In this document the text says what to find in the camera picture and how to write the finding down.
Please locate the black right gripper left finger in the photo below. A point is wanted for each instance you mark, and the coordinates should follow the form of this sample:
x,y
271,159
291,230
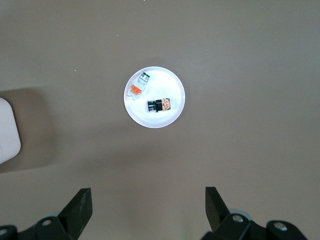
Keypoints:
x,y
72,220

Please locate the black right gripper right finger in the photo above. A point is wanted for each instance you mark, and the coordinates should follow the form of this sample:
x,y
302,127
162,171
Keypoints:
x,y
225,225

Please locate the pale pink round plate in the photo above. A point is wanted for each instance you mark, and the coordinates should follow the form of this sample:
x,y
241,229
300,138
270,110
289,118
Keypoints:
x,y
165,82

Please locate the white orange switch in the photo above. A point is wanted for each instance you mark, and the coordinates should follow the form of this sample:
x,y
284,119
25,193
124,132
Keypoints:
x,y
136,88

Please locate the white plastic lidded storage box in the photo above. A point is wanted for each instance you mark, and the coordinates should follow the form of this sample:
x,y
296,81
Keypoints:
x,y
7,130

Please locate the black orange push-button switch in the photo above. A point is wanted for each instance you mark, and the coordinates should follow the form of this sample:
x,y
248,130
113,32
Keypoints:
x,y
160,105

